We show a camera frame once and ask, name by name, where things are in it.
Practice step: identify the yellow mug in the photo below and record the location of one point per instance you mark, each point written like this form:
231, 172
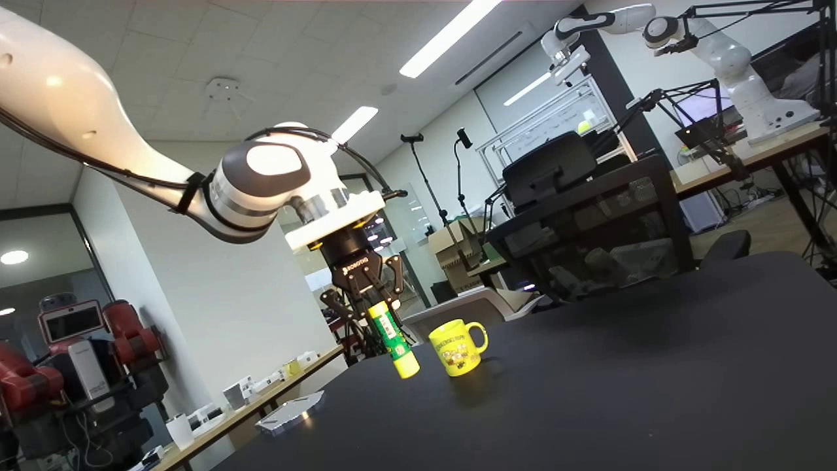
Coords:
455, 347

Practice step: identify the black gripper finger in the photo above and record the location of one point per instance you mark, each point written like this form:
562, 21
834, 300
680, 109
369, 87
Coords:
350, 318
394, 283

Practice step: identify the white paper tray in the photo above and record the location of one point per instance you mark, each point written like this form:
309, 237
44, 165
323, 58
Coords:
290, 410

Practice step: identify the long ceiling light strip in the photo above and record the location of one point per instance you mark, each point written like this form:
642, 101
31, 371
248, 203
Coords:
447, 38

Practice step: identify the tall black light stand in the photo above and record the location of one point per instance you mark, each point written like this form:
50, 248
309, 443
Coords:
428, 188

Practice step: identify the cardboard boxes stack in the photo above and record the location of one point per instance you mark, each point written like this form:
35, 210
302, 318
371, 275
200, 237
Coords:
454, 257

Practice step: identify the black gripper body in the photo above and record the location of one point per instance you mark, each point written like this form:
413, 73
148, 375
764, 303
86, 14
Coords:
354, 252

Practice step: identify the black box on rack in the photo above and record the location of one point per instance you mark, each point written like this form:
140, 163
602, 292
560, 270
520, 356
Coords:
551, 165

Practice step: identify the black office chair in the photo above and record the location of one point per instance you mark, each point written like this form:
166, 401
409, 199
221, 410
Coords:
726, 248

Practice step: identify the short ceiling light strip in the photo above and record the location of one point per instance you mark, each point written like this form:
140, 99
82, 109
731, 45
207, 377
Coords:
354, 124

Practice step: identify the round recessed ceiling light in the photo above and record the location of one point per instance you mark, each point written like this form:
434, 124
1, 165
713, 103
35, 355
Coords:
14, 257

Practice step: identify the white framed screen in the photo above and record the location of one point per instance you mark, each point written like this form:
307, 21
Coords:
72, 324

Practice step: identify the wooden top workbench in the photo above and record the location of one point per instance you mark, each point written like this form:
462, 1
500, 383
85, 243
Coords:
748, 159

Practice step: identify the round smoke detector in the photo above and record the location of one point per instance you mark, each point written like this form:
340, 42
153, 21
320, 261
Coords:
224, 87

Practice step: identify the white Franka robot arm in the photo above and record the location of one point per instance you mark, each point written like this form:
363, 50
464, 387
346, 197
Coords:
148, 133

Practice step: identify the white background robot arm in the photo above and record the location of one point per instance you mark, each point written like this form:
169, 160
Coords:
741, 70

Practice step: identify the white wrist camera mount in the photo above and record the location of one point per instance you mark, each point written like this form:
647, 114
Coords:
336, 219

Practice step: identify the long wooden side table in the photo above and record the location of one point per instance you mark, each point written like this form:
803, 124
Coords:
251, 407

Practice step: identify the black metal shelf rack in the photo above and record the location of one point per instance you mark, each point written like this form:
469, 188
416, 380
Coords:
591, 231

